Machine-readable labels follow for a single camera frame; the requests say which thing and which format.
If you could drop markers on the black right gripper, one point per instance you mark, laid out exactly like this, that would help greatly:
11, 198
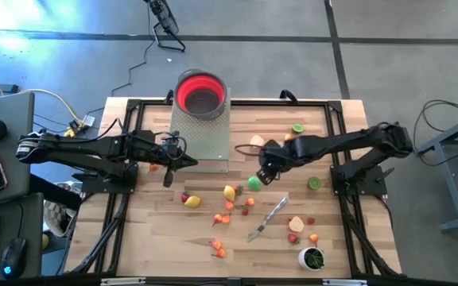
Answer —
278, 155

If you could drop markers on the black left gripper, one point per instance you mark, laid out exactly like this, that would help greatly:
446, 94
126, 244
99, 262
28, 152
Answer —
169, 149

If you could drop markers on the green pear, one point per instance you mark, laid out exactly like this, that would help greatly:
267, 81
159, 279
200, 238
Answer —
254, 183

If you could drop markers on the small orange fruit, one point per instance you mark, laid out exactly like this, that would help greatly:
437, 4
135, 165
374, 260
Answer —
229, 205
288, 137
249, 202

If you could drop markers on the cream peach half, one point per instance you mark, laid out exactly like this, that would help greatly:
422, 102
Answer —
256, 140
296, 224

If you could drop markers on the silver toy knife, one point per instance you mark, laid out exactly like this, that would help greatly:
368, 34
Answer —
268, 217

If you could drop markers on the yellow lemon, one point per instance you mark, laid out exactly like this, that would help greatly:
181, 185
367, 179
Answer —
229, 193

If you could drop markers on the red collapsible colander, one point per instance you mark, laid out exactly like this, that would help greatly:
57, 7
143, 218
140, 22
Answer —
185, 89

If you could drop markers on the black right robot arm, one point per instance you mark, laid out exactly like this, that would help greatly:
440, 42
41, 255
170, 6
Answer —
344, 143

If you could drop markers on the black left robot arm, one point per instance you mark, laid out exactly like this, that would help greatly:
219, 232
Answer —
74, 149

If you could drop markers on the green perforated metal shelf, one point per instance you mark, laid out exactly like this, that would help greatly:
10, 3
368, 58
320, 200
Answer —
205, 139

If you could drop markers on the small orange pear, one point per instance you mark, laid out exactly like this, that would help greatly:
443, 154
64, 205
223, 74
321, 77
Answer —
153, 167

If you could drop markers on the yellow mango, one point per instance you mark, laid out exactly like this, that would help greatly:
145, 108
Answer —
192, 202

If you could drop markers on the small red strawberry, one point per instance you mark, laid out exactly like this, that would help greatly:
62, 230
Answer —
311, 221

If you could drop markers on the white pot with plant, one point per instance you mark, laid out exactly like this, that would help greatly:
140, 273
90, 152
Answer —
311, 258

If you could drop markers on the white power adapter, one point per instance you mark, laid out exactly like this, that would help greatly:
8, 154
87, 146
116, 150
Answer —
88, 120

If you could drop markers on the black diagonal bar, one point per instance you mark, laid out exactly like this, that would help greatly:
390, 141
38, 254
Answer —
54, 192

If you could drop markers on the black white checkered item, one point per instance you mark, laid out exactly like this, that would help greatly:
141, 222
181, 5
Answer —
56, 218

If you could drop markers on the black floor fan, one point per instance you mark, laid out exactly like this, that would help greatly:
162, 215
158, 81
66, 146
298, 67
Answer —
164, 18

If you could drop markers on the small yellow object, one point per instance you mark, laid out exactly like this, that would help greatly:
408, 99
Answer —
45, 241

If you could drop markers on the grey desk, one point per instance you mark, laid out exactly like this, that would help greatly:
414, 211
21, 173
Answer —
14, 178
14, 214

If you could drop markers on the blue grey metal table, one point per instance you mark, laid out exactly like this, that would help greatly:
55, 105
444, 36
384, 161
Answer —
450, 190

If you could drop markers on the black computer mouse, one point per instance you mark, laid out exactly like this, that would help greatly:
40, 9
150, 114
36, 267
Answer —
13, 258

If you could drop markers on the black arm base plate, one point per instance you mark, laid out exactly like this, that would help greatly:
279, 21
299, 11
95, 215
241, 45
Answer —
372, 186
94, 186

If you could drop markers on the silver bracket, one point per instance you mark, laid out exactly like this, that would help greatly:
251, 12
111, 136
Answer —
121, 282
344, 282

